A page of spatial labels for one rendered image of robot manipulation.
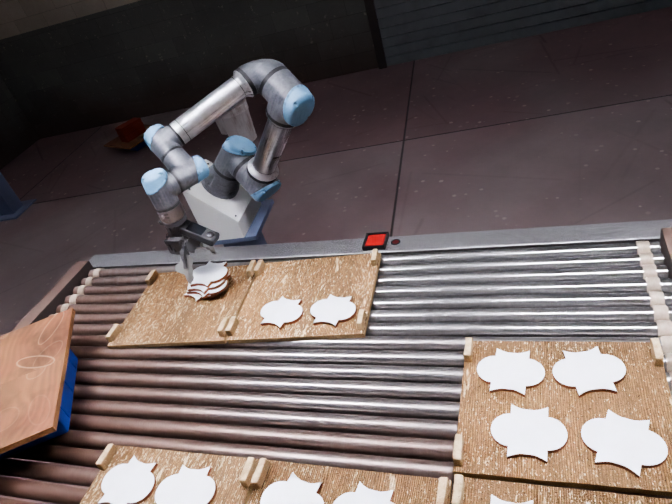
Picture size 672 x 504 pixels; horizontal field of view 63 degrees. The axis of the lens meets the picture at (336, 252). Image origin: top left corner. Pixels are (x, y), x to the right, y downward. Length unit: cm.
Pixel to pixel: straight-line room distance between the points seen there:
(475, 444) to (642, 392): 35
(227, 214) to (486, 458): 135
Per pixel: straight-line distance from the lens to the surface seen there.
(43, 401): 165
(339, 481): 123
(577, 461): 120
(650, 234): 173
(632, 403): 129
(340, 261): 174
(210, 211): 215
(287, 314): 160
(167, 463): 143
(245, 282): 181
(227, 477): 133
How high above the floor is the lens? 195
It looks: 34 degrees down
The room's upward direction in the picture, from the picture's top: 18 degrees counter-clockwise
